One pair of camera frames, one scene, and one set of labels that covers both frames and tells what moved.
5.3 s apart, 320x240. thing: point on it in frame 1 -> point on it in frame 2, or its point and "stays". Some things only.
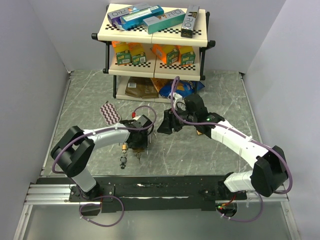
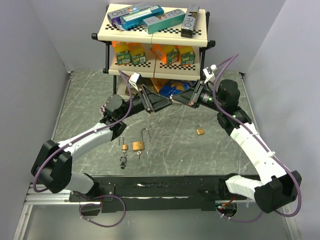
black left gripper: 142,143 -> 151,101
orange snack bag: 159,82 stays
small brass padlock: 124,146 stays
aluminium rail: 50,194 stays
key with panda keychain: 123,160 stays
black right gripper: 169,122 -> 192,96
